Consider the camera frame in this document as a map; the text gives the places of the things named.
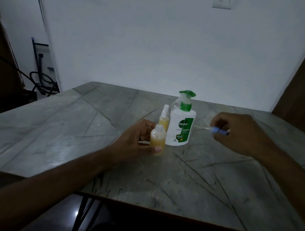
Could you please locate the small blue spray cap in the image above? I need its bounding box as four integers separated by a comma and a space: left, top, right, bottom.
194, 126, 230, 135

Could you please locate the white wall switch plate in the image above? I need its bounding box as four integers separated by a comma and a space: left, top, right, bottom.
212, 0, 232, 10

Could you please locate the black metal table leg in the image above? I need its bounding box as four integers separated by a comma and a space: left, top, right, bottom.
71, 195, 105, 231

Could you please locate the small clear bottle red label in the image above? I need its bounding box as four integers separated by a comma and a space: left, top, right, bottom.
159, 112, 170, 133

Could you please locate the person's right hand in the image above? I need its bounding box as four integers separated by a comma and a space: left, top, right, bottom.
209, 112, 275, 165

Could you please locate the dark brown wooden panel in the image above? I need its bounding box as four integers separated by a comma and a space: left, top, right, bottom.
271, 57, 305, 134

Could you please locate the thin black cable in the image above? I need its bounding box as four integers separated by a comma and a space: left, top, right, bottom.
0, 56, 36, 85

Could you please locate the person's left hand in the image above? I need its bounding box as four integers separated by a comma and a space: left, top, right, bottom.
106, 119, 162, 167

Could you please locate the dark box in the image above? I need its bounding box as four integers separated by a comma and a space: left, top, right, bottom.
24, 89, 38, 102

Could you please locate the brown wooden door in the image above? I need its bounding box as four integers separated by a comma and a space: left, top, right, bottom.
0, 20, 25, 112

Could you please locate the small clear bottle blue cap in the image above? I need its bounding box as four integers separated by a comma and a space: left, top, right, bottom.
150, 123, 167, 156

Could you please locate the person's left forearm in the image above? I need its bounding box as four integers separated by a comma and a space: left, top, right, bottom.
0, 147, 119, 231

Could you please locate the black coiled hose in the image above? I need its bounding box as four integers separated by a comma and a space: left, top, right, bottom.
30, 71, 59, 97

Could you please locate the white green hand sanitizer bottle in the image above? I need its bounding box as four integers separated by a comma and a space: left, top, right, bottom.
165, 90, 197, 147

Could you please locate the person's right forearm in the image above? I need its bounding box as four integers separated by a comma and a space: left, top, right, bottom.
256, 146, 305, 223

